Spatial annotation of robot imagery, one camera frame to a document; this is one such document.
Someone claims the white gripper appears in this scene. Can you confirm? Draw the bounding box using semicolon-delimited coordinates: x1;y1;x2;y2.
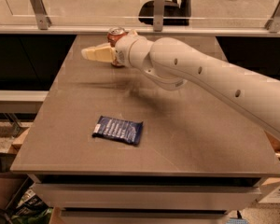
81;29;153;69

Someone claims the orange soda can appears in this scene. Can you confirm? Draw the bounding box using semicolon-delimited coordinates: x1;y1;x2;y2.
106;26;129;68

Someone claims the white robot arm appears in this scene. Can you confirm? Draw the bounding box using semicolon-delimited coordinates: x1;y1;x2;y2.
81;31;280;141

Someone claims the black office chair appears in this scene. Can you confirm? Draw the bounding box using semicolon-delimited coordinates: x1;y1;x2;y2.
138;0;197;26

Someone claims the blue snack packet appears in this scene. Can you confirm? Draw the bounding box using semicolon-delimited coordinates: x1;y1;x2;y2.
91;116;143;146

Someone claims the upper white drawer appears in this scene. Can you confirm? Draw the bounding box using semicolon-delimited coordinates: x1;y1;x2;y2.
33;184;260;211

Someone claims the cardboard box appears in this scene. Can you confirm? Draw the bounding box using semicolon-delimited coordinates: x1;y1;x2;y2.
0;172;26;209

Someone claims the green snack bag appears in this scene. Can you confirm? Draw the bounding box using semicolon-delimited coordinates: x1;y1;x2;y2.
11;189;52;224

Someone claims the middle metal glass bracket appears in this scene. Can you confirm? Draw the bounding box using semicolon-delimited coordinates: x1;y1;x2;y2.
153;0;165;32

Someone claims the left metal glass bracket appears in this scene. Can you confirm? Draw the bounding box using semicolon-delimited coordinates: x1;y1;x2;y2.
30;0;51;30

